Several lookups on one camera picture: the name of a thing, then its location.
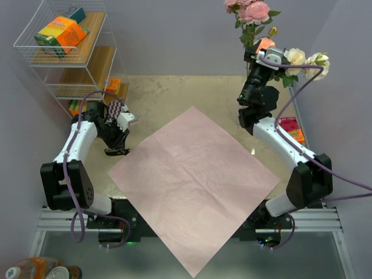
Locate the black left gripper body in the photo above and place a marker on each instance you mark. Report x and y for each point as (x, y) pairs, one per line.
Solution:
(111, 135)

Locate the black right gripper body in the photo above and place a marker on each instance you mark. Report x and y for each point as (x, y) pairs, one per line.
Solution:
(256, 78)

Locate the black ribbon gold lettering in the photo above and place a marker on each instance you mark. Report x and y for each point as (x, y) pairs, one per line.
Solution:
(116, 152)

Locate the peach rose stem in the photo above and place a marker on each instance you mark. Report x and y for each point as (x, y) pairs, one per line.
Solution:
(264, 43)

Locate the white rose stem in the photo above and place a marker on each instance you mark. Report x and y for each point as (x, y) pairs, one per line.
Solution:
(297, 57)

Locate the pink rose stem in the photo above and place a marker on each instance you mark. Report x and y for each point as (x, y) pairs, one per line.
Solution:
(232, 5)
(252, 17)

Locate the purple pink wrapping paper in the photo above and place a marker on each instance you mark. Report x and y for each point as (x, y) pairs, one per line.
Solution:
(192, 168)

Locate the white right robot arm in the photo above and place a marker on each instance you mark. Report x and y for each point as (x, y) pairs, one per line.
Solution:
(309, 181)

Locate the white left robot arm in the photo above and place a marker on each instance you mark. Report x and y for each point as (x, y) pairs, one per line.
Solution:
(66, 183)

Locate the zigzag patterned item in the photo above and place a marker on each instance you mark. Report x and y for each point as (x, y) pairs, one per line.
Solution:
(114, 109)

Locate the pink orange snack box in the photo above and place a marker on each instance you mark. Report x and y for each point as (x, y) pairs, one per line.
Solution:
(291, 126)

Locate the small orange box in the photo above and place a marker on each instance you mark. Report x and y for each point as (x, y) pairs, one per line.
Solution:
(113, 85)

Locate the colourful sponge pack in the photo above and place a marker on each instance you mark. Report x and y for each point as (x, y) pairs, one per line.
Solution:
(73, 106)

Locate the orange yellow box on shelf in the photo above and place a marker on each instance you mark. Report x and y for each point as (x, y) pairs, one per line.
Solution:
(60, 36)

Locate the dark teal box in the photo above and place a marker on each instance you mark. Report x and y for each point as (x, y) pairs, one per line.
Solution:
(76, 13)

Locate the metal tin can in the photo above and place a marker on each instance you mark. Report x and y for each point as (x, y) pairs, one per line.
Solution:
(65, 272)

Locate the orange juice bottle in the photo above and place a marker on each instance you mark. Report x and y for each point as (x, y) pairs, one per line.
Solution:
(34, 267)

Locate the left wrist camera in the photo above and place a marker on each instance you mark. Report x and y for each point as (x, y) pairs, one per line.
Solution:
(125, 119)

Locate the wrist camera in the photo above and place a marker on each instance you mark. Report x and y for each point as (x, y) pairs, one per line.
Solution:
(125, 119)
(271, 57)

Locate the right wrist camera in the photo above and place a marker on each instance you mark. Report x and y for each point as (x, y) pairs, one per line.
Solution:
(271, 57)

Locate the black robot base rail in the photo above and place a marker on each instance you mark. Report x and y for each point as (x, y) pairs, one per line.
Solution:
(130, 225)

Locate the white wire shelf rack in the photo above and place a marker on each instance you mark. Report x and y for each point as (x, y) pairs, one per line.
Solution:
(86, 68)

